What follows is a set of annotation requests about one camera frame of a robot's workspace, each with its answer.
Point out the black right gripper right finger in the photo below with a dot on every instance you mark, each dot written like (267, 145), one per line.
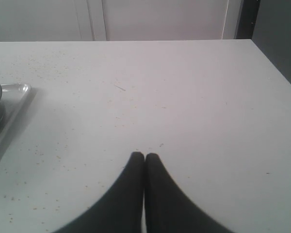
(168, 209)

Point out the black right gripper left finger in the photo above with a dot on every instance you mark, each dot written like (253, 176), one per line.
(120, 209)

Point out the white plastic tray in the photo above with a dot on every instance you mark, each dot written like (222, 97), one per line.
(13, 99)

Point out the white cabinet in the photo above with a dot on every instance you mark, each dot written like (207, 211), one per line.
(118, 20)

